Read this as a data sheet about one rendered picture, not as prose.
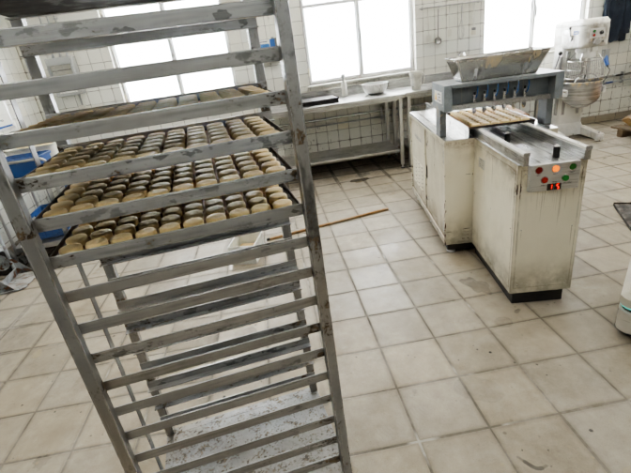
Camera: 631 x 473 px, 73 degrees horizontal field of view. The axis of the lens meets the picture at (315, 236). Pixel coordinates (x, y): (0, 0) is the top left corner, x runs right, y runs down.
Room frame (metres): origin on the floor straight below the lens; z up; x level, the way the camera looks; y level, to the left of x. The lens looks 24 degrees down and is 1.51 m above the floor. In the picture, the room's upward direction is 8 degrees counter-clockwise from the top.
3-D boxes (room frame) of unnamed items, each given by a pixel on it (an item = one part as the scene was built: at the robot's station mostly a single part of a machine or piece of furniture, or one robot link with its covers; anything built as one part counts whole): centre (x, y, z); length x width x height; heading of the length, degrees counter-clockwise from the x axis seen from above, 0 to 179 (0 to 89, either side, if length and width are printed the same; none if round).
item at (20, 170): (3.83, 2.46, 0.88); 0.40 x 0.30 x 0.16; 97
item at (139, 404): (0.95, 0.31, 0.69); 0.64 x 0.03 x 0.03; 102
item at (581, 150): (2.94, -1.44, 0.87); 2.01 x 0.03 x 0.07; 175
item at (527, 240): (2.34, -1.24, 0.45); 0.70 x 0.34 x 0.90; 175
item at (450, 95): (2.84, -1.29, 1.01); 0.72 x 0.33 x 0.34; 85
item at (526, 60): (2.84, -1.29, 1.25); 0.56 x 0.29 x 0.14; 85
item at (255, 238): (3.17, 0.57, 0.08); 0.30 x 0.22 x 0.16; 170
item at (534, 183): (1.98, -1.21, 0.77); 0.24 x 0.04 x 0.14; 85
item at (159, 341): (0.95, 0.31, 0.87); 0.64 x 0.03 x 0.03; 102
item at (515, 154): (2.97, -1.15, 0.87); 2.01 x 0.03 x 0.07; 175
